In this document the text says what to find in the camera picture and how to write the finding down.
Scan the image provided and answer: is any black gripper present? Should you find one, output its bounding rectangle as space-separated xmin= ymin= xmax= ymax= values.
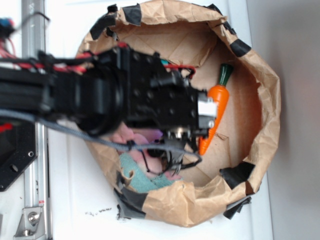
xmin=124 ymin=51 xmax=218 ymax=141

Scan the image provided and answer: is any brown paper bag bin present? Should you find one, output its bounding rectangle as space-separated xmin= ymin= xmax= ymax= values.
xmin=87 ymin=0 xmax=281 ymax=227

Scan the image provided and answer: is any grey braided cable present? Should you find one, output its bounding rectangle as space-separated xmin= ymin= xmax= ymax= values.
xmin=0 ymin=108 xmax=203 ymax=171

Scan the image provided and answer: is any pink plush toy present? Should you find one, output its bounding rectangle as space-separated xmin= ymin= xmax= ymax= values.
xmin=110 ymin=123 xmax=178 ymax=178

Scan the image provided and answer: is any teal terry cloth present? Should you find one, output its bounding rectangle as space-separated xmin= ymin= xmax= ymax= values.
xmin=119 ymin=153 xmax=183 ymax=193

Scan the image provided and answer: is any metal corner bracket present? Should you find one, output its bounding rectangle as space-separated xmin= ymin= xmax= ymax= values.
xmin=13 ymin=206 xmax=47 ymax=240

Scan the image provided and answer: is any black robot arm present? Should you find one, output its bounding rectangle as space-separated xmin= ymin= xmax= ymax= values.
xmin=0 ymin=45 xmax=218 ymax=137

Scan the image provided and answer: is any aluminium extrusion rail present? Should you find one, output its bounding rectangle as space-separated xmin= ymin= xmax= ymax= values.
xmin=21 ymin=0 xmax=53 ymax=240

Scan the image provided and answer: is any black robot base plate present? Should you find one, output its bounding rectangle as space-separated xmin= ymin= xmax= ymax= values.
xmin=0 ymin=118 xmax=37 ymax=192

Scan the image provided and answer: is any orange plastic toy carrot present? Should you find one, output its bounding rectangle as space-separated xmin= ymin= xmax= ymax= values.
xmin=198 ymin=63 xmax=234 ymax=156

